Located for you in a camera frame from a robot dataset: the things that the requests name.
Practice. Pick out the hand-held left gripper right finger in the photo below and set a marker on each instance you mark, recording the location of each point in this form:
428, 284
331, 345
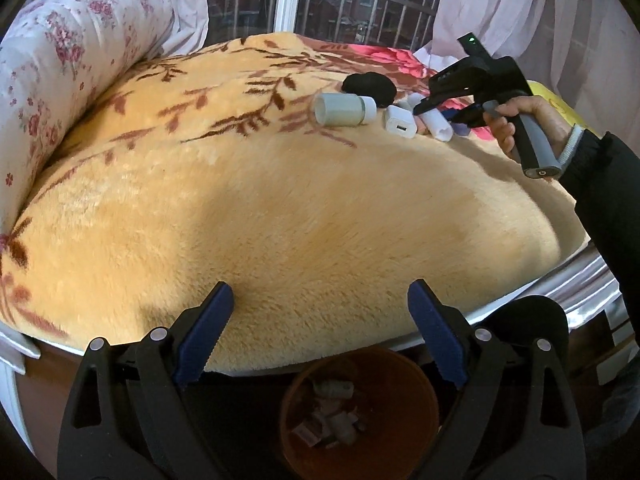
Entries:
440, 340

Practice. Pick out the white framed barred window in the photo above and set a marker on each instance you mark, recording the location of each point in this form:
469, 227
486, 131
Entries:
350, 5

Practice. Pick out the pink floral bolster pillow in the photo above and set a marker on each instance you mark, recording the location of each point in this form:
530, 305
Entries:
60, 70

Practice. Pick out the person's right forearm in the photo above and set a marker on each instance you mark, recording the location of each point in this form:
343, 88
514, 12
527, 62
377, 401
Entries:
610, 200

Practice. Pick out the small light green bottle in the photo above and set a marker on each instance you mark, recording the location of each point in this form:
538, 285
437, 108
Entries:
332, 389

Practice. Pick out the orange plastic bucket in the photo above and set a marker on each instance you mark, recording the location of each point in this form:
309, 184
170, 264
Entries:
400, 375

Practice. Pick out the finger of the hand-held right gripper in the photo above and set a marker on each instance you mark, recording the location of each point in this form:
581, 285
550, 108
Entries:
432, 105
470, 117

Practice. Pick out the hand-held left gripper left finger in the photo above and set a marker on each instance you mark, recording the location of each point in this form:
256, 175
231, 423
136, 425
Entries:
200, 340

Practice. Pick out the black cloth cap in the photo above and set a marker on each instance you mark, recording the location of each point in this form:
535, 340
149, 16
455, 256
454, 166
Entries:
367, 85

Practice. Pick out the person's right hand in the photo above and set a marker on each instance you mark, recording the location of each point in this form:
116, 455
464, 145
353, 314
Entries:
545, 115

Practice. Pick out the white round jar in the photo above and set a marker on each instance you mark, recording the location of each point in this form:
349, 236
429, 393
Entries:
345, 109

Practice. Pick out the brown wooden bed frame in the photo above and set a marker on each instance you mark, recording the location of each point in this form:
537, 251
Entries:
47, 390

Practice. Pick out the white cloth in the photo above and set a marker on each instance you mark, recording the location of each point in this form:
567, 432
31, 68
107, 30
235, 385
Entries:
430, 55

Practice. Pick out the white charger cube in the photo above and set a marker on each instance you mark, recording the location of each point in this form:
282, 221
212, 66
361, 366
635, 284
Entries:
400, 122

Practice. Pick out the small white tube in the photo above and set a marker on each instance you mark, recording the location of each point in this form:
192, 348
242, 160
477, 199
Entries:
407, 104

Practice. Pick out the green white tube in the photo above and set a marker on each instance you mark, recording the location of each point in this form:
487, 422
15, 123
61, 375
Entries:
310, 428

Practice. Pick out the yellow printed pillow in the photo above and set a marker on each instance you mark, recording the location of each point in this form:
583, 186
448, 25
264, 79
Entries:
542, 91

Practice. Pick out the yellow floral plush blanket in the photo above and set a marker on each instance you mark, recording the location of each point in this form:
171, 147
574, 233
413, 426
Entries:
300, 235

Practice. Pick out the sheer pink curtain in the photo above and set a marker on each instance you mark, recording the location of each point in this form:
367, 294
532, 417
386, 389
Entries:
525, 10
150, 0

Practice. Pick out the silver satin bed skirt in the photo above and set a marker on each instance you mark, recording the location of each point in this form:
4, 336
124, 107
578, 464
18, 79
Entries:
565, 290

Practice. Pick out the white bed base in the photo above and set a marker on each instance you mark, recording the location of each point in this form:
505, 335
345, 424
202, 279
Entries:
17, 355

